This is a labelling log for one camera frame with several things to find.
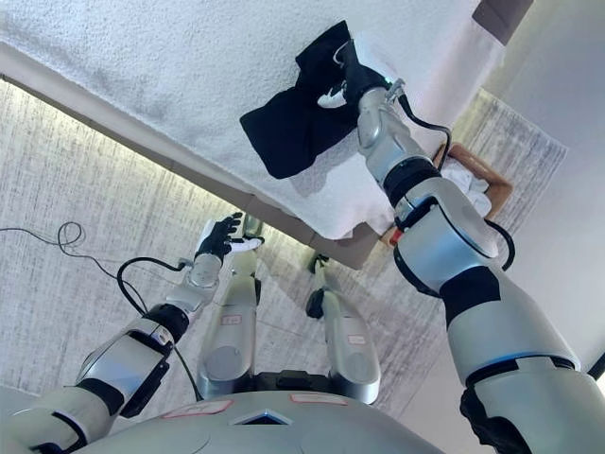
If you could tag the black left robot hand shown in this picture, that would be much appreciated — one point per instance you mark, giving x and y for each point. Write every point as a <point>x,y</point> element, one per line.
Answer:
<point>217,236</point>

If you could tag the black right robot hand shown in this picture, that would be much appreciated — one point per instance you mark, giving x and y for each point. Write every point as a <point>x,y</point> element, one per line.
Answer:
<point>361,75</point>

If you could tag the black garment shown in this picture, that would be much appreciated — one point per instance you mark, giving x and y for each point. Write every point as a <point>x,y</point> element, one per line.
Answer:
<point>293,127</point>

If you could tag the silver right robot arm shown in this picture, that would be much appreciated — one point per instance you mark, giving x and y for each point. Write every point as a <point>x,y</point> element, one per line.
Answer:
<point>449,246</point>

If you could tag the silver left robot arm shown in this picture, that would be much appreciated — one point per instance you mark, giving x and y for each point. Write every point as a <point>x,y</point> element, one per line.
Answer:
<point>127,350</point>

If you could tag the brown wicker basket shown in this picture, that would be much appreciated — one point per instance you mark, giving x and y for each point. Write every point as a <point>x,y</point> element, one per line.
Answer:
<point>496,182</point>

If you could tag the silver left robot leg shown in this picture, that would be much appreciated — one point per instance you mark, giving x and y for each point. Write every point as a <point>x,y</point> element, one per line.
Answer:
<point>231,326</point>

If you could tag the silver robot leg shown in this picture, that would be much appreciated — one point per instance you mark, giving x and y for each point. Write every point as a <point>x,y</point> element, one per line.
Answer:
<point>350,345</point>
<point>231,326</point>

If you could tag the grey streaked rug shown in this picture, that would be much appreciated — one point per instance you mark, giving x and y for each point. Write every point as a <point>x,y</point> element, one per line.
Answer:
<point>94,165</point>

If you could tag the white printed garment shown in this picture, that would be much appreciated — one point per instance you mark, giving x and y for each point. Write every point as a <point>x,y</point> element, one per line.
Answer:
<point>465,182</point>

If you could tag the silver right robot leg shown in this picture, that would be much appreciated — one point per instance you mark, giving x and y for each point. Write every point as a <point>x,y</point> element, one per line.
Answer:
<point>350,345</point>

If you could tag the white textured blanket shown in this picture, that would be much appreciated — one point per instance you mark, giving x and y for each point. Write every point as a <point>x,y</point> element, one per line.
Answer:
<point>165,71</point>

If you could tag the silver robot torso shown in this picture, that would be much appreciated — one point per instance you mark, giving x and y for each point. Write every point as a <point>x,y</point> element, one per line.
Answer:
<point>264,430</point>

